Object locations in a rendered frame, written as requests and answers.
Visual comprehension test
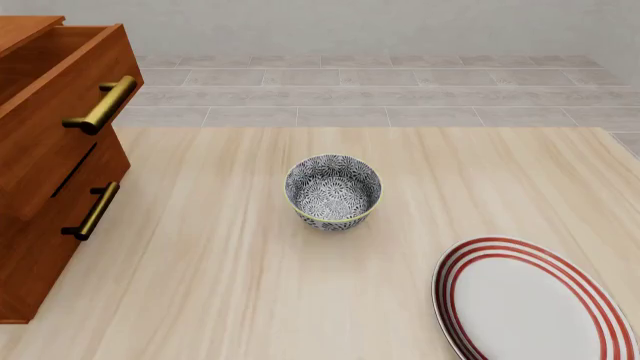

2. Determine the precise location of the closed wooden drawer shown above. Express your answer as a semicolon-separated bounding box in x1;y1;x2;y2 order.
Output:
20;126;132;264

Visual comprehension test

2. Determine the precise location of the open wooden drawer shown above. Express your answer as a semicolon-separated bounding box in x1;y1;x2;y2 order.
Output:
0;23;145;222

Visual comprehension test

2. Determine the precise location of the wooden cabinet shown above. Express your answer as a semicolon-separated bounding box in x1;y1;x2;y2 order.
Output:
0;15;132;324

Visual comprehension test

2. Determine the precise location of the patterned black and white bowl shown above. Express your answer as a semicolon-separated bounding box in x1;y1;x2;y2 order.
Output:
284;153;384;231

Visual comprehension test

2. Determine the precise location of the white plate with red rings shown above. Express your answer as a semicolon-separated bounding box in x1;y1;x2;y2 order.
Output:
431;234;640;360

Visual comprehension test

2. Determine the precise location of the small brass drawer handle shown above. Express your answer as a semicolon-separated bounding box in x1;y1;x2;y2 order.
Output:
60;180;121;242

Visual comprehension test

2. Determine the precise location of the large brass drawer handle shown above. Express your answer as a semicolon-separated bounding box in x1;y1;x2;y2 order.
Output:
61;75;138;137

